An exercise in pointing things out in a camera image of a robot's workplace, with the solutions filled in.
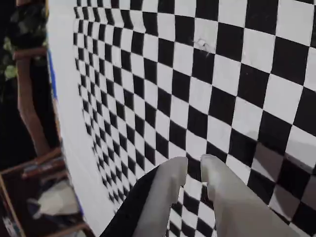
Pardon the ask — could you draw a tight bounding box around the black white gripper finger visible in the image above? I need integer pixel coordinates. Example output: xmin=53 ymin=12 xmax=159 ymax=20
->
xmin=100 ymin=157 xmax=189 ymax=237

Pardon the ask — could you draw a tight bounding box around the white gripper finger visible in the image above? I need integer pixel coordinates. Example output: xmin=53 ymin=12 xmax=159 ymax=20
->
xmin=200 ymin=154 xmax=301 ymax=237

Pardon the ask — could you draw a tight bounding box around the white bag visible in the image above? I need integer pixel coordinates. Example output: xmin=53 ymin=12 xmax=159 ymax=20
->
xmin=27 ymin=182 xmax=79 ymax=220

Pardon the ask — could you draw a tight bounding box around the wooden bookshelf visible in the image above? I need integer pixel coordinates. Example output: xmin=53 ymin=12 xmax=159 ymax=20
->
xmin=0 ymin=148 xmax=96 ymax=237

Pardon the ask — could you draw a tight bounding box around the black white checkered paper mat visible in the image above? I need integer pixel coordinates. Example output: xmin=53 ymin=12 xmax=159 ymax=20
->
xmin=45 ymin=0 xmax=316 ymax=237

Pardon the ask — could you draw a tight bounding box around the brown wooden chair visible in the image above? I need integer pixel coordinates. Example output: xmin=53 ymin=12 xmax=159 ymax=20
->
xmin=13 ymin=48 xmax=62 ymax=156

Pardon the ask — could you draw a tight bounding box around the blue tape strip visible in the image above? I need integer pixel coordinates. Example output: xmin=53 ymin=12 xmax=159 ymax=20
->
xmin=46 ymin=49 xmax=59 ymax=99

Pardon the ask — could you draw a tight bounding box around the green leafy plant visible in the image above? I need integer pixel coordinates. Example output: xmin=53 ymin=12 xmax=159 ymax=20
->
xmin=0 ymin=0 xmax=49 ymax=79

